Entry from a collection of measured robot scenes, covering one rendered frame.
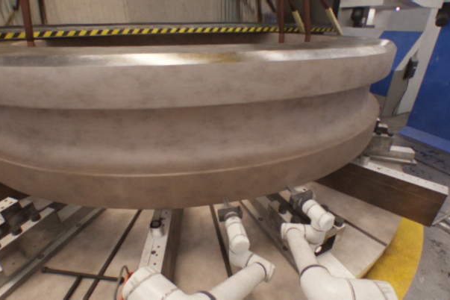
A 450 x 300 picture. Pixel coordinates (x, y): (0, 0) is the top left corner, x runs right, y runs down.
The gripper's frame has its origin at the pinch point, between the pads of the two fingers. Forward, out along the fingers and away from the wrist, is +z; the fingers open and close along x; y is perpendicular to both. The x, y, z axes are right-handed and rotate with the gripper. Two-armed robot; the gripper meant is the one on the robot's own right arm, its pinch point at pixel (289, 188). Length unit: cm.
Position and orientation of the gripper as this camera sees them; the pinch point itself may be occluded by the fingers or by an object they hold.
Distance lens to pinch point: 155.1
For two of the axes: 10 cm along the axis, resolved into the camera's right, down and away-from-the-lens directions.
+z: -3.7, -4.3, 8.2
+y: 0.0, 8.8, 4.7
